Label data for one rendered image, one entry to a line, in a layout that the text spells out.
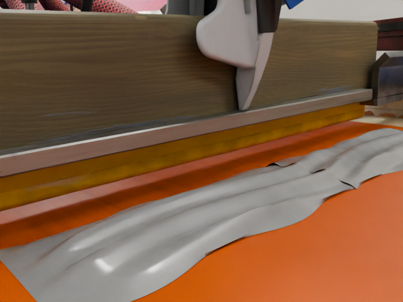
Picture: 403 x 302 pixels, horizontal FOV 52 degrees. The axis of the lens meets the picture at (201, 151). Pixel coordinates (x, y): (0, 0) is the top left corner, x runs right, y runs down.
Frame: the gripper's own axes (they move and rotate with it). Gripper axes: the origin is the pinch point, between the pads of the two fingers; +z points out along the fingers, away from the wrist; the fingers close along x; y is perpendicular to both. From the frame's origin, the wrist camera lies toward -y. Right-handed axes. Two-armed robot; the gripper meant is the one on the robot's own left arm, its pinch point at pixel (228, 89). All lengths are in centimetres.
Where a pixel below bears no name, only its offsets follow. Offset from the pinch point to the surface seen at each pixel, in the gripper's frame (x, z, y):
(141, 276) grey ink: 10.4, 4.9, 15.1
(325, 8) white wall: -120, -21, -200
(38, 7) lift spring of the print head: -51, -11, -6
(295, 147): 1.9, 5.4, -5.9
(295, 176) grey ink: 7.5, 4.9, 1.7
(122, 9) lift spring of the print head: -59, -12, -27
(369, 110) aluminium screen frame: -1.4, 5.0, -25.0
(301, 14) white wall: -136, -19, -200
